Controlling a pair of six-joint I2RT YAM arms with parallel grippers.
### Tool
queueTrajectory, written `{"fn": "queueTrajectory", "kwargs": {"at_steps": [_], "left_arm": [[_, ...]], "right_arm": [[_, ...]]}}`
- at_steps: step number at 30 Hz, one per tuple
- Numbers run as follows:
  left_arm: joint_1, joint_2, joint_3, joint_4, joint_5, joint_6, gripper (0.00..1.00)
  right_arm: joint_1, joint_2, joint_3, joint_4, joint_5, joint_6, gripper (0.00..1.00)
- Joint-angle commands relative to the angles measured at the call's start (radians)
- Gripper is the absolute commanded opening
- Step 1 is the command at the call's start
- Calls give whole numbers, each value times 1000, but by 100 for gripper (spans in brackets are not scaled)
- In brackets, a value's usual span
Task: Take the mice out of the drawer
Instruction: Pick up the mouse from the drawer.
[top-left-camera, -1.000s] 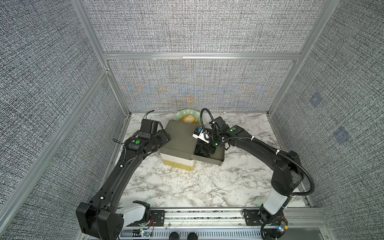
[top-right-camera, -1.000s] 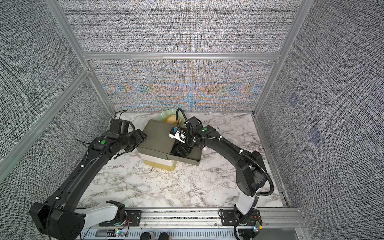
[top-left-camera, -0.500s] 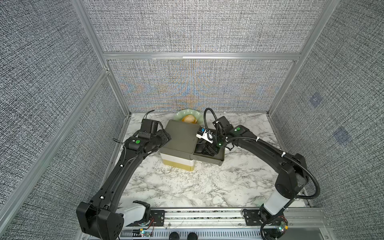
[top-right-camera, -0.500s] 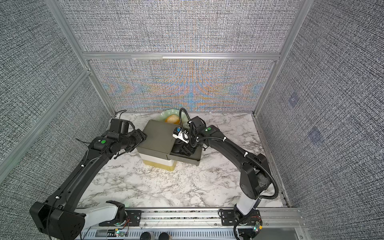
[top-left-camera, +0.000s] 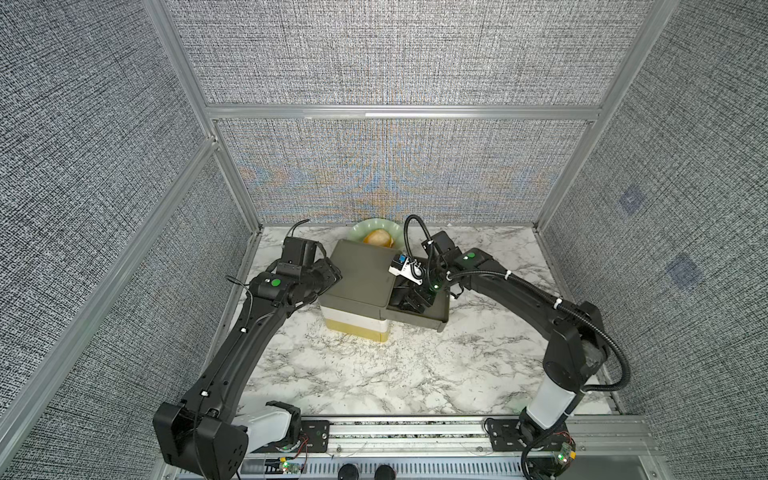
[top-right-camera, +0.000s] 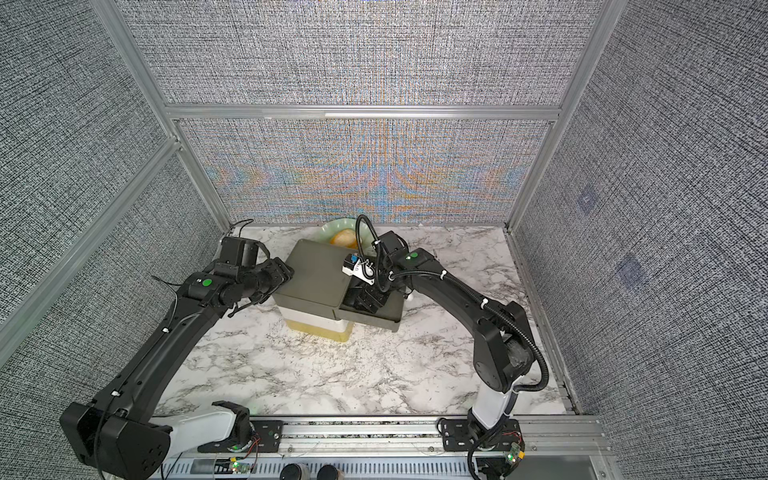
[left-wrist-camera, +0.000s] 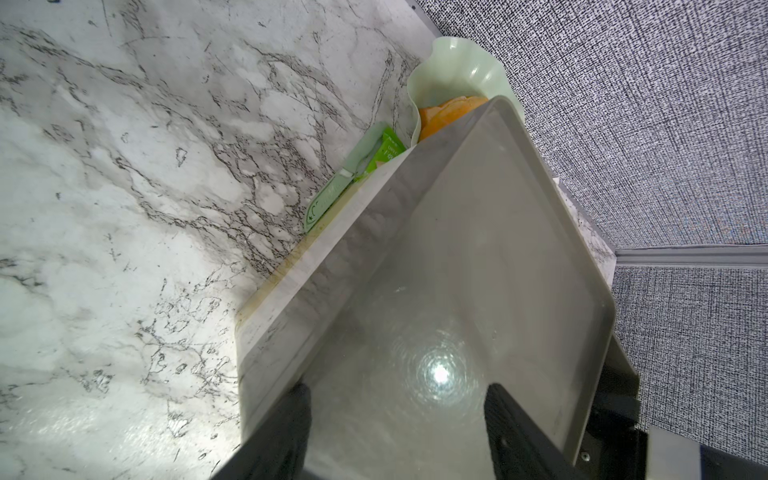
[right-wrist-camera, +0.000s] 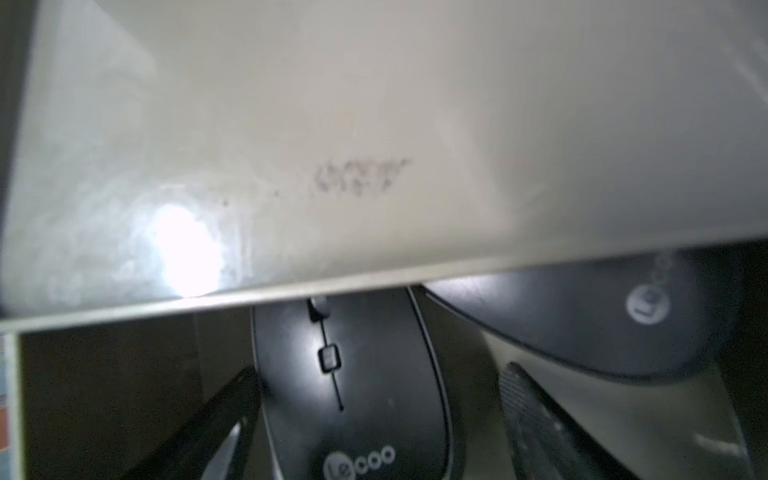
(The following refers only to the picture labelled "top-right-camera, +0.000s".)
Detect green glass plate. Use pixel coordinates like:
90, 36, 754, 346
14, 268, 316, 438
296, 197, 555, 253
314, 218, 356, 245

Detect three-drawer storage cabinet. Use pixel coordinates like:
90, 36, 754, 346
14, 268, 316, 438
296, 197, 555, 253
273, 239, 353, 343

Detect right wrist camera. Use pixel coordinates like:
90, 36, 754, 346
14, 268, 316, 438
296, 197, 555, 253
342, 253, 376, 285

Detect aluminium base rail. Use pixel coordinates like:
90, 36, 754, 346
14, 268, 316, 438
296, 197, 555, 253
153, 415, 622, 479

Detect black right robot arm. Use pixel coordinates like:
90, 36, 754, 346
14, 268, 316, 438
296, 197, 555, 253
341, 231, 550, 433

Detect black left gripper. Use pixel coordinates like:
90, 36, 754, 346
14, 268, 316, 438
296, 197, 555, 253
240, 256, 296, 305

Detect bread roll on plate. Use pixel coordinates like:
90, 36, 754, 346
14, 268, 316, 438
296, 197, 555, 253
330, 229, 358, 249

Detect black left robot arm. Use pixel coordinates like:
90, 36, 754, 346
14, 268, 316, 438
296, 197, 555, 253
60, 236, 294, 479

